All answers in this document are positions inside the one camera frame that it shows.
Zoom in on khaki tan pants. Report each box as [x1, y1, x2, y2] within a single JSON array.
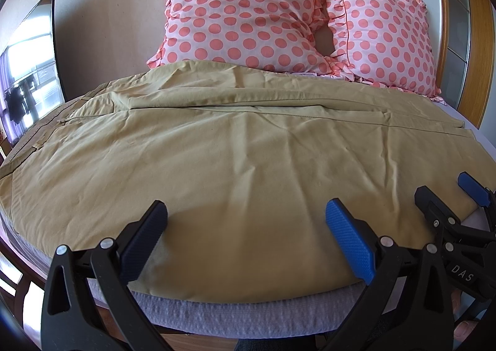
[[0, 60, 496, 304]]

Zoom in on lavender bed mattress sheet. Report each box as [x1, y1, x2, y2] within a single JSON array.
[[0, 71, 496, 340]]

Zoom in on right pink polka-dot pillow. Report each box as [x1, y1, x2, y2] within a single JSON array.
[[324, 0, 441, 101]]

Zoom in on pink polka-dot pillow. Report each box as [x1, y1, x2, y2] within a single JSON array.
[[148, 0, 333, 75], [324, 0, 441, 101]]

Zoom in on left pink polka-dot pillow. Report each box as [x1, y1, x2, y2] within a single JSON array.
[[148, 0, 333, 75]]

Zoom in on wall-mounted flat television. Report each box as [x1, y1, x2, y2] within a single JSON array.
[[1, 0, 65, 145]]

